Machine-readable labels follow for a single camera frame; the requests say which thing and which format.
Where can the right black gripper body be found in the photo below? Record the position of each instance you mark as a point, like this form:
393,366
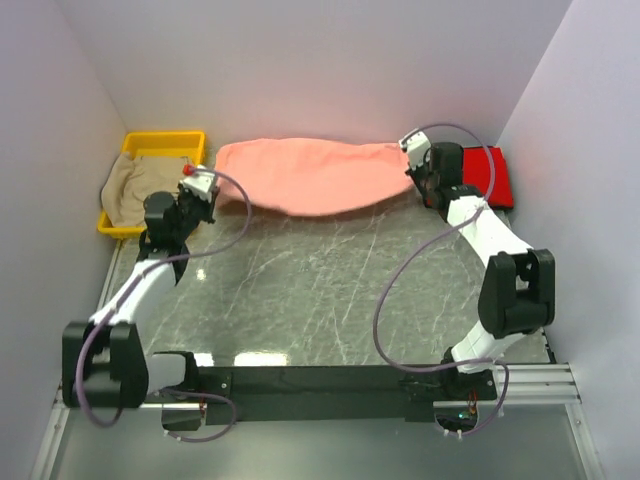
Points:
424,179

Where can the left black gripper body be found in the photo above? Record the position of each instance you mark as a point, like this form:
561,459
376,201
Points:
193,209

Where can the pink t shirt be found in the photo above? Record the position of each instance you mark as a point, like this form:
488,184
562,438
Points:
314,177

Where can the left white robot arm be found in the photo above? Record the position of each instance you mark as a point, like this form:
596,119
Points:
105,352

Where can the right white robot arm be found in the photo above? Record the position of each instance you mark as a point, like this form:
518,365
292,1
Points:
517,296

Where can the beige t shirt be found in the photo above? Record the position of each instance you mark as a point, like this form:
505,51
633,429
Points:
132,180

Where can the yellow plastic bin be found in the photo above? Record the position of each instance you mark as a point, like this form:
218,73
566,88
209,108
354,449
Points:
189,143

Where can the black base bar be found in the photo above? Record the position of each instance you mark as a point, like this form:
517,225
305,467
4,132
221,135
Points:
308,393

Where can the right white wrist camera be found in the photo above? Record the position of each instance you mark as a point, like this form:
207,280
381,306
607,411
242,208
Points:
416,145

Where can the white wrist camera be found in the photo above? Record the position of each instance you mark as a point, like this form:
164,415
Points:
200,181
416,145

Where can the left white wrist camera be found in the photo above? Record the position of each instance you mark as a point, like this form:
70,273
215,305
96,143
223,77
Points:
200,181

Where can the aluminium rail frame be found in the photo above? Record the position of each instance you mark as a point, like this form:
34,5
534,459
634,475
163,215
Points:
541,434

